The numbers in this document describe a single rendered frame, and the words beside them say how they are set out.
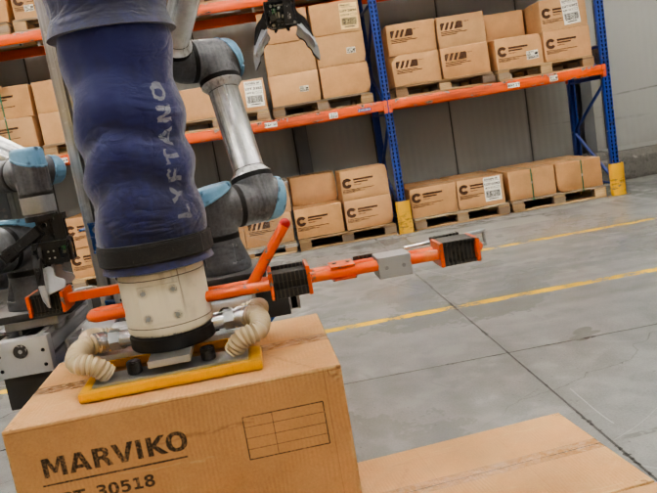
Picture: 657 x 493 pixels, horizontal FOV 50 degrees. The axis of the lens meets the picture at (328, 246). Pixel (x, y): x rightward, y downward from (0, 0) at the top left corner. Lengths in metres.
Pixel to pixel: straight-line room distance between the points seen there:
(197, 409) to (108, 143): 0.50
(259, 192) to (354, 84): 6.73
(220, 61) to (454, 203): 7.00
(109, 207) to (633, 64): 10.16
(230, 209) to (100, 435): 0.75
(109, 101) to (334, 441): 0.73
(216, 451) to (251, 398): 0.12
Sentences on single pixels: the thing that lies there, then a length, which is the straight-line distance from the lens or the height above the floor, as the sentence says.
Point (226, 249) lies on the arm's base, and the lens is 1.85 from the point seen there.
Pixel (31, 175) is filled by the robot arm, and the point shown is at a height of 1.37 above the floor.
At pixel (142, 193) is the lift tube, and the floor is 1.30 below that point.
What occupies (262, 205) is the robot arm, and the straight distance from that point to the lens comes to 1.90.
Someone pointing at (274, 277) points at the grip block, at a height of 1.09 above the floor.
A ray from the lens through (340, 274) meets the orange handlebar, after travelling 1.42.
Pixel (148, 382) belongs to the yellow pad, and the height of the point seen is 0.96.
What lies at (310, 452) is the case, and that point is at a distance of 1.34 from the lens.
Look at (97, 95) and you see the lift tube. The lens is 1.34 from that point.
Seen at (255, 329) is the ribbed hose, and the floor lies 1.02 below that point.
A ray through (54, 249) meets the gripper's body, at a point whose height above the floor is 1.20.
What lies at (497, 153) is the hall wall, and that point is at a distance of 10.32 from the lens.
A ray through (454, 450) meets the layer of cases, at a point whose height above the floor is 0.54.
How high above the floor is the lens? 1.36
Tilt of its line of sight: 9 degrees down
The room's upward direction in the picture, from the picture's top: 10 degrees counter-clockwise
